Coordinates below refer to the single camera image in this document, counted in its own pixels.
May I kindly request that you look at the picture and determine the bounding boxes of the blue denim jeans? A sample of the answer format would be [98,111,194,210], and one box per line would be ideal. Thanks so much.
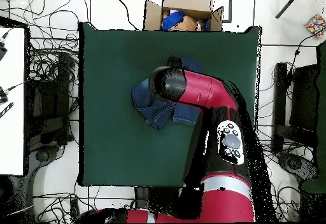
[131,56,204,131]

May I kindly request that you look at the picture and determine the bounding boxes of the grey round stand foot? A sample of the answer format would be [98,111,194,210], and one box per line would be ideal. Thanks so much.
[276,151,319,184]
[28,144,62,184]

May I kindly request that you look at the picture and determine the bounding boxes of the black cable tangle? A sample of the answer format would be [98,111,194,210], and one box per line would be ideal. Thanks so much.
[257,30,326,153]

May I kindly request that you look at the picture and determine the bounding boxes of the dark green covered furniture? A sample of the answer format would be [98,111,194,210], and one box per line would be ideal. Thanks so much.
[301,40,326,193]

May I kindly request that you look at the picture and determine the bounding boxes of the dark green table cloth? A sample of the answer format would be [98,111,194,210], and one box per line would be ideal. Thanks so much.
[77,22,263,188]

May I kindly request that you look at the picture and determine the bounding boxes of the black striped strap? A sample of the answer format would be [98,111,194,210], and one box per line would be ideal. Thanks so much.
[0,102,15,119]

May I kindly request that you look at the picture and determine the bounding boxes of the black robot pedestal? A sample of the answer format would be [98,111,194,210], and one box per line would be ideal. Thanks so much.
[134,186,179,209]

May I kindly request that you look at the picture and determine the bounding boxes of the black equipment box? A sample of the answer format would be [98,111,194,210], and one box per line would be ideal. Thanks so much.
[26,53,74,146]

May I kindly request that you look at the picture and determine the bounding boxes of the tan cloth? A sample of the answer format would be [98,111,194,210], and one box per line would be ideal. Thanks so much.
[175,15,198,32]

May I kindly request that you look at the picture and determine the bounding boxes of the colourful patterned item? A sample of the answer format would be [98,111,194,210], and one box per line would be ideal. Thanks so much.
[305,13,326,39]

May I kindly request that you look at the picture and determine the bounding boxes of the white table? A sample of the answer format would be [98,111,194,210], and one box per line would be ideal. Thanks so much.
[0,26,26,176]

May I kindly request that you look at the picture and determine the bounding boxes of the blue cloth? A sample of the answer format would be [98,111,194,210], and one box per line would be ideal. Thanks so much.
[162,11,185,31]

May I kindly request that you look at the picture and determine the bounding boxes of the brown cardboard box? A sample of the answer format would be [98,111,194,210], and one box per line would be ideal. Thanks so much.
[143,0,225,32]

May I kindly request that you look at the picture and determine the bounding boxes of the grey metal bar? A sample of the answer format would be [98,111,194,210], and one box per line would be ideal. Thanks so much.
[275,0,304,19]

